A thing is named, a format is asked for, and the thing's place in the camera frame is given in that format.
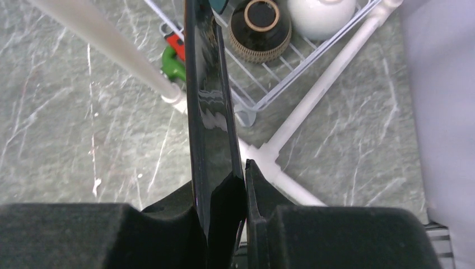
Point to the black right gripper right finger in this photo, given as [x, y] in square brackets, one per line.
[282, 234]

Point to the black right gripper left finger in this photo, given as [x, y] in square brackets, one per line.
[103, 235]

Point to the cream square plate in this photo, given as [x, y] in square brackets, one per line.
[217, 174]

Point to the beige patterned bowl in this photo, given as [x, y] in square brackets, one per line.
[259, 31]

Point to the white ceramic bowl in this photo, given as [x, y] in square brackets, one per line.
[320, 20]

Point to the teal square plate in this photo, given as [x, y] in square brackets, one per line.
[218, 5]

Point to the green faucet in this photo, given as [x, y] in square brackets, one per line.
[172, 68]

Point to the white wire dish rack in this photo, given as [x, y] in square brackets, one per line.
[254, 86]

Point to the red handled wrench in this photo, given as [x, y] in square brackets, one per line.
[173, 39]

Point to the white pvc pipe frame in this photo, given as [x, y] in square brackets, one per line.
[85, 20]

